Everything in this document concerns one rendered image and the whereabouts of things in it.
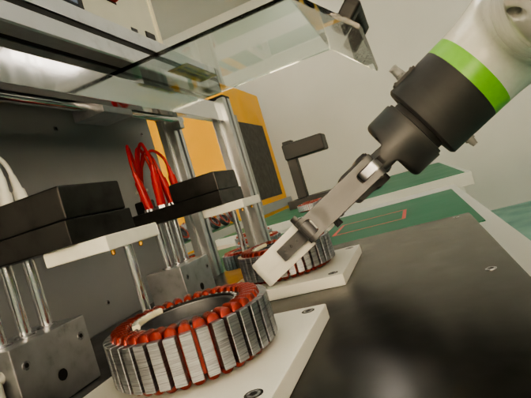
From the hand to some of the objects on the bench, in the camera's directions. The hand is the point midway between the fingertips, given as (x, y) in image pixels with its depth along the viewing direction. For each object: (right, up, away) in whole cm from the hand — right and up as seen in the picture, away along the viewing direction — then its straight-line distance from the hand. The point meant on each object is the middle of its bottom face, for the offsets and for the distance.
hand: (287, 253), depth 53 cm
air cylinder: (-12, -7, +5) cm, 15 cm away
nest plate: (+1, -3, 0) cm, 3 cm away
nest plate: (-7, -6, -23) cm, 24 cm away
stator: (0, -2, 0) cm, 2 cm away
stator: (-7, -4, -23) cm, 24 cm away
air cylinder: (-20, -10, -18) cm, 28 cm away
